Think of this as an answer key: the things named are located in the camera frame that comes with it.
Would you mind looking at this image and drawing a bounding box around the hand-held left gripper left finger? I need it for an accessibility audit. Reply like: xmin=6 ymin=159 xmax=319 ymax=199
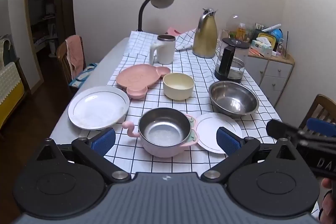
xmin=34 ymin=127 xmax=132 ymax=184

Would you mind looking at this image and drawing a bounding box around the gold thermos jug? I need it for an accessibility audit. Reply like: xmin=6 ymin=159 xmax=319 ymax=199
xmin=192 ymin=8 xmax=218 ymax=59

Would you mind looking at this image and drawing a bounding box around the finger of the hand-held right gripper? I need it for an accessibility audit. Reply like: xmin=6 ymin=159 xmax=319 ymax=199
xmin=306 ymin=117 xmax=336 ymax=137
xmin=266 ymin=119 xmax=336 ymax=147

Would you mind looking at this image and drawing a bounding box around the clear glass dome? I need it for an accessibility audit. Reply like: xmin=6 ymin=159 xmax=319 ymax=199
xmin=226 ymin=14 xmax=248 ymax=39

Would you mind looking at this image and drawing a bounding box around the pink divided plate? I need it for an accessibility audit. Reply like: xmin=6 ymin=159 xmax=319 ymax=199
xmin=116 ymin=64 xmax=171 ymax=100

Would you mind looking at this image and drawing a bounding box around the blue globe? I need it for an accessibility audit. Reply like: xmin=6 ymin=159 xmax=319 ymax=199
xmin=270 ymin=28 xmax=283 ymax=43

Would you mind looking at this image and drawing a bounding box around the blue patterned chair cushion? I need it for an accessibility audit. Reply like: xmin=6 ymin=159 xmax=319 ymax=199
xmin=69 ymin=63 xmax=99 ymax=88

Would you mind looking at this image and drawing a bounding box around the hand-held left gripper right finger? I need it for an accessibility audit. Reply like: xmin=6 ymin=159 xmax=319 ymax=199
xmin=201 ymin=127 xmax=301 ymax=184

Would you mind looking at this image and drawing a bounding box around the pink cloth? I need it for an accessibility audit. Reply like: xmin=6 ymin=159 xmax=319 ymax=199
xmin=167 ymin=27 xmax=185 ymax=36

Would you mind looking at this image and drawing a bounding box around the tissue box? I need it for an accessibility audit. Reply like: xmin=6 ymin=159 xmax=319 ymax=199
xmin=251 ymin=38 xmax=273 ymax=58

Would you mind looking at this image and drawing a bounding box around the white checked tablecloth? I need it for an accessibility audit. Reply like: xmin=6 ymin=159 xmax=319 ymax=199
xmin=50 ymin=28 xmax=282 ymax=180

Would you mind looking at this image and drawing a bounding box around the dark wooden chair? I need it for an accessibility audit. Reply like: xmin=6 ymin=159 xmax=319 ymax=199
xmin=299 ymin=94 xmax=336 ymax=135

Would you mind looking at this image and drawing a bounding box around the white mug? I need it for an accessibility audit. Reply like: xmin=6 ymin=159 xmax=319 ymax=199
xmin=150 ymin=34 xmax=176 ymax=65

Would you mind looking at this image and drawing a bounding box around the large white plate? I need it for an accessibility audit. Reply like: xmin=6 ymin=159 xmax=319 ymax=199
xmin=68 ymin=86 xmax=130 ymax=131

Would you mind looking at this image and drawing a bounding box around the white drawer cabinet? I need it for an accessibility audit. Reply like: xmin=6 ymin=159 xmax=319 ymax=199
xmin=247 ymin=52 xmax=295 ymax=107

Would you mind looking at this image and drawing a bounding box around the yellow and white bench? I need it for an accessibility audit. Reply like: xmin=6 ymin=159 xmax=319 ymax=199
xmin=0 ymin=35 xmax=30 ymax=130

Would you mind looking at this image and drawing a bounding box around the glass kettle with black handle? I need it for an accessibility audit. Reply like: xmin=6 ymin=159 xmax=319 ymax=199
xmin=214 ymin=38 xmax=250 ymax=83

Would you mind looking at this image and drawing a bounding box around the pink bowl with steel liner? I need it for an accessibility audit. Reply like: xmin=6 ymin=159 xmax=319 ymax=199
xmin=122 ymin=108 xmax=200 ymax=159

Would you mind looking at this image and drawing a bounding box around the yellow-rimmed box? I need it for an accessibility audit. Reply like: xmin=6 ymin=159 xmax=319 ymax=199
xmin=256 ymin=32 xmax=279 ymax=51

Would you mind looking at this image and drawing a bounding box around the orange bottle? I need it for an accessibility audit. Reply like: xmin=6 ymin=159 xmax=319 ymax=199
xmin=236 ymin=23 xmax=247 ymax=41

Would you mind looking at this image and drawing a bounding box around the cream bowl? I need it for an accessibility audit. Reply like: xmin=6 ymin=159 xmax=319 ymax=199
xmin=163 ymin=73 xmax=194 ymax=101

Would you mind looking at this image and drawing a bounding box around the pink towel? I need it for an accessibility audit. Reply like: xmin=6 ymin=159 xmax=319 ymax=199
xmin=65 ymin=35 xmax=86 ymax=78

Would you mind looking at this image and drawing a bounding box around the person's right hand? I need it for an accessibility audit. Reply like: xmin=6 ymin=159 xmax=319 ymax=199
xmin=321 ymin=177 xmax=336 ymax=223

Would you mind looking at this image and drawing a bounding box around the small white plate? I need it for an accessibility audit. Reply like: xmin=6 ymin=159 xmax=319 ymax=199
xmin=196 ymin=112 xmax=243 ymax=154

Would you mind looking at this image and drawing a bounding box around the stainless steel bowl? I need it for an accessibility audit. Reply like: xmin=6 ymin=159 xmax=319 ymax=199
xmin=209 ymin=81 xmax=260 ymax=119

